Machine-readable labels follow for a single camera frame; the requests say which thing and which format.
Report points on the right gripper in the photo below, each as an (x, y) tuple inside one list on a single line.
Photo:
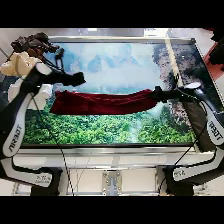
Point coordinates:
[(160, 94)]

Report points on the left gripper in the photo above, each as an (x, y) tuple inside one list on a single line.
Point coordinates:
[(76, 79)]

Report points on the dark red garment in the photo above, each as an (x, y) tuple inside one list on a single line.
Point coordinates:
[(100, 102)]

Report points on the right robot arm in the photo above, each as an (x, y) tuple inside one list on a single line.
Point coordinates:
[(213, 126)]

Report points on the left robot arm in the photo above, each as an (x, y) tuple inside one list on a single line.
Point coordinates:
[(16, 116)]

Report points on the white garment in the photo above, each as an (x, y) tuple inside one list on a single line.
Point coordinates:
[(43, 95)]

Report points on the dark brown garment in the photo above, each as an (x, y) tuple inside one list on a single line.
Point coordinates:
[(31, 41)]

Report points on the cream garment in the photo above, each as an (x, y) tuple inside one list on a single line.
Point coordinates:
[(18, 65)]

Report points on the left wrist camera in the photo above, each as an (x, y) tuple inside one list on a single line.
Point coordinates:
[(60, 55)]

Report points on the silver frame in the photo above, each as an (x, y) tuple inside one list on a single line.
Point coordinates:
[(113, 156)]

